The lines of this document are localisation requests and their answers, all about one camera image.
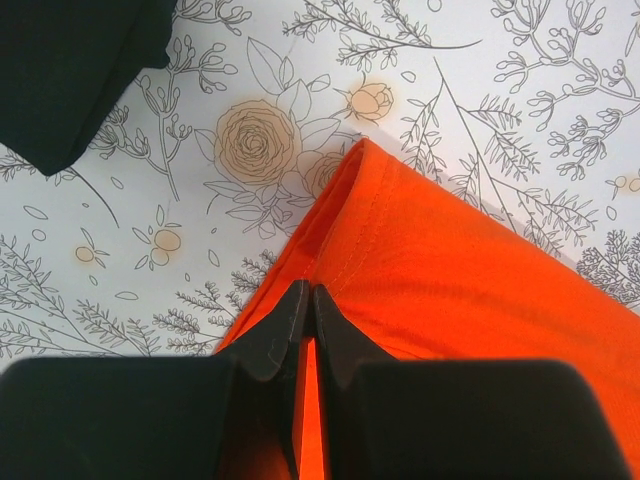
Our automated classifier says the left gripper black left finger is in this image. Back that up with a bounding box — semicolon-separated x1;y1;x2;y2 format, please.
213;280;310;479

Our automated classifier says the floral patterned table mat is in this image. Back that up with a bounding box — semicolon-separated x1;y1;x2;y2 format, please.
1;1;639;364

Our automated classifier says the orange t-shirt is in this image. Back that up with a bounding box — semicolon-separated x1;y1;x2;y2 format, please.
226;139;639;470

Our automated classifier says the folded black t-shirt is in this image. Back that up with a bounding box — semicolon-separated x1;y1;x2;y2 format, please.
1;0;176;176

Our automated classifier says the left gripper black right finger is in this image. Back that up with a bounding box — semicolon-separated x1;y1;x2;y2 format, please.
313;285;380;479

